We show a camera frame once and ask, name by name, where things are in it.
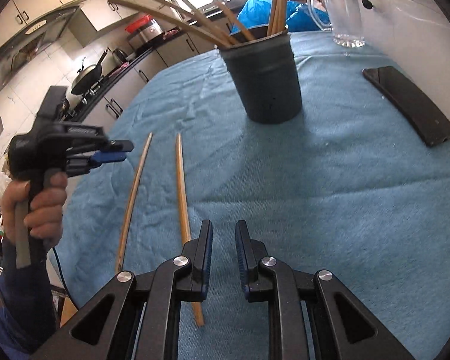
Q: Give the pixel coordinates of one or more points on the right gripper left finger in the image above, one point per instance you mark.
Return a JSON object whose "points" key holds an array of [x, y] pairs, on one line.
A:
{"points": [[137, 316]]}

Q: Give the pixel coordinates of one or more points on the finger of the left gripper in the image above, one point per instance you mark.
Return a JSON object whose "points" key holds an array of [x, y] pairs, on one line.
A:
{"points": [[121, 146], [100, 157]]}

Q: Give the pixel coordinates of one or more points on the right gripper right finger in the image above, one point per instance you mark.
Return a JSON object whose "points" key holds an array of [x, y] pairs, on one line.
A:
{"points": [[311, 316]]}

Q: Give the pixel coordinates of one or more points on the blue sleeved left forearm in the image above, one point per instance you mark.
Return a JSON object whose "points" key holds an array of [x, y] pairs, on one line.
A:
{"points": [[27, 317]]}

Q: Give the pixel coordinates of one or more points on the lower kitchen cabinets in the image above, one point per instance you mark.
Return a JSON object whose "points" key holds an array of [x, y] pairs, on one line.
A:
{"points": [[117, 93]]}

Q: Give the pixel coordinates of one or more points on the person's left hand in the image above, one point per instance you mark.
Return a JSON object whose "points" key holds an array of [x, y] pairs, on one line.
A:
{"points": [[45, 217]]}

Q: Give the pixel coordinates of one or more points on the black wok with lid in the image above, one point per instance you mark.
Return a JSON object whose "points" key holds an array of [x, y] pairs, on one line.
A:
{"points": [[88, 76]]}

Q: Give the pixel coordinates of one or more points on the range hood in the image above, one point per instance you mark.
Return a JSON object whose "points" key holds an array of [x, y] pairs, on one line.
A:
{"points": [[33, 39]]}

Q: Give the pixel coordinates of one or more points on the red basin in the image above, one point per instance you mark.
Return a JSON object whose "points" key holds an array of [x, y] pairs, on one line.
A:
{"points": [[133, 26]]}

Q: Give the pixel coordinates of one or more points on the blue table cloth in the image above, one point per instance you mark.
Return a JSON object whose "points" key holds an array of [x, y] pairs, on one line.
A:
{"points": [[347, 185]]}

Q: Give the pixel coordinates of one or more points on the dark cylindrical utensil holder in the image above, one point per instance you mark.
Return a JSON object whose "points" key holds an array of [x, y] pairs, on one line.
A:
{"points": [[265, 75]]}

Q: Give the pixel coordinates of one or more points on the black smartphone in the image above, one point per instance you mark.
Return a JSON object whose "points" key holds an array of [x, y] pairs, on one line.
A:
{"points": [[426, 118]]}

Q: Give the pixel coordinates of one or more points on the clear glass mug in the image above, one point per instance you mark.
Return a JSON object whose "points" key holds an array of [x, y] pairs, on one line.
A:
{"points": [[345, 22]]}

